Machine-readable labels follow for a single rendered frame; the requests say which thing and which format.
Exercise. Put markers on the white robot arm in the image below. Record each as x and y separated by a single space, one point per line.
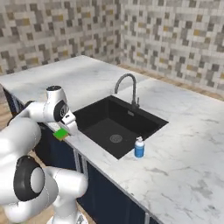
20 140

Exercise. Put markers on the green sponge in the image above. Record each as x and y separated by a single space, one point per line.
60 134

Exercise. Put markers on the black sink basin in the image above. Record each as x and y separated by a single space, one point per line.
116 125

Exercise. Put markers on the blue soap dispenser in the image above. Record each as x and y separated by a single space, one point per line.
139 150

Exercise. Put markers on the dark grey curved tap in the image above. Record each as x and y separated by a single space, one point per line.
134 87

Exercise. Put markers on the navy cupboard door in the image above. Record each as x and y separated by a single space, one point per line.
10 102
113 198
57 151

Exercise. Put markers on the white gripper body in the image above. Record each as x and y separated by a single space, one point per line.
71 126

